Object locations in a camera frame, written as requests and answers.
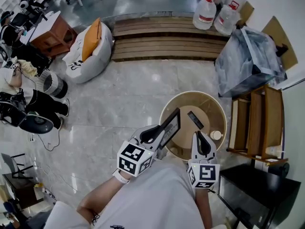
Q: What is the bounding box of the black cable bundle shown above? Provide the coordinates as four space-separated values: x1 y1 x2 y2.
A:
91 210 101 227

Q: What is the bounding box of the brown cardboard sheet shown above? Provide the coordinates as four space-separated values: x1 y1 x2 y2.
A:
261 15 299 71
238 0 255 27

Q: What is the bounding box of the wooden chair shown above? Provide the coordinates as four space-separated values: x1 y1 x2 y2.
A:
226 84 289 167

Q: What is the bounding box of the dark brown low table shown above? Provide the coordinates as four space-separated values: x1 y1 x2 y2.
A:
2 173 45 210

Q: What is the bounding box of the person's right forearm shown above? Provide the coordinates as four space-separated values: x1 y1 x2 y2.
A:
195 187 213 229

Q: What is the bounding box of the black framed nature print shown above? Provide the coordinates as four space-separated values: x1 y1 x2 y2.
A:
158 107 181 150

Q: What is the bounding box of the black round canister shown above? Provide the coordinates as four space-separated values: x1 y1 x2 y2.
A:
271 162 290 178

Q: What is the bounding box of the wooden slatted platform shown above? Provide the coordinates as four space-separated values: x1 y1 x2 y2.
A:
111 12 231 62

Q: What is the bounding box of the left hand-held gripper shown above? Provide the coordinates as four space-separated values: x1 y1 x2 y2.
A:
116 125 167 178

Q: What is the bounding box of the clear water jug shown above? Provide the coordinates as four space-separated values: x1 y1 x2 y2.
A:
192 0 217 30
213 0 240 36

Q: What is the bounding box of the white wristband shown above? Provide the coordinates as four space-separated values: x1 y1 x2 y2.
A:
112 168 131 185

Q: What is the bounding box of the plastic-wrapped glass tank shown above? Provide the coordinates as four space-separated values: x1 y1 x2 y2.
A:
214 25 288 98

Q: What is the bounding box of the person's left forearm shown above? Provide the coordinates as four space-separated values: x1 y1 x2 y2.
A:
76 173 124 218

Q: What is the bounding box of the white printed cushion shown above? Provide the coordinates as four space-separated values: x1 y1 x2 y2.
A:
62 38 84 72

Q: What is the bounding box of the beige cloth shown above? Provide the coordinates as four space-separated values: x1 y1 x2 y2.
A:
18 59 38 77

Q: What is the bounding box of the round glass side table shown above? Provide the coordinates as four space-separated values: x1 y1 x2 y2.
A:
159 90 227 162

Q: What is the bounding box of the grey black chair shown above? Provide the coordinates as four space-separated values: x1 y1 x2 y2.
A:
1 153 34 180

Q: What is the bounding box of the white cup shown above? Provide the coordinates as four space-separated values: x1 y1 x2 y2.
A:
210 130 224 141

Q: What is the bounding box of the white beanbag chair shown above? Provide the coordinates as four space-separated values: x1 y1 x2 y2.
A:
62 20 114 84

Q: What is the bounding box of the pleated white black cylinder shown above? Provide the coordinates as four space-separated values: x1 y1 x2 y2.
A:
35 69 69 99

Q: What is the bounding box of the brown wooden cabinet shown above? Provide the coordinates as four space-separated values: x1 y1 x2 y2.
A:
30 14 78 58

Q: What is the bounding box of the black floor cable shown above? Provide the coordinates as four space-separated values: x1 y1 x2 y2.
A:
35 127 61 152

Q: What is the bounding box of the black remote control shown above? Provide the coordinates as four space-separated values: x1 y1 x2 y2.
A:
187 110 205 130

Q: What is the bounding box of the black green seat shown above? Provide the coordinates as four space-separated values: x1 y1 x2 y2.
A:
19 111 54 135

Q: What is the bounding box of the person's white clothing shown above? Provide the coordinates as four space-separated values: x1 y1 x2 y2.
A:
44 155 229 229

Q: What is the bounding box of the black glass cabinet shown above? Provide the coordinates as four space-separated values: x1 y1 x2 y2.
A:
218 163 302 229

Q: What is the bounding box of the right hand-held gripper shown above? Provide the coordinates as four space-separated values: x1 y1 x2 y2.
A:
187 130 221 189

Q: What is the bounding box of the orange cushion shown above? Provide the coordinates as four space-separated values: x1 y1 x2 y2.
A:
81 17 102 62

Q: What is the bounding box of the white table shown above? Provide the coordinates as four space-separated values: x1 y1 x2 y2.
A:
20 10 61 45

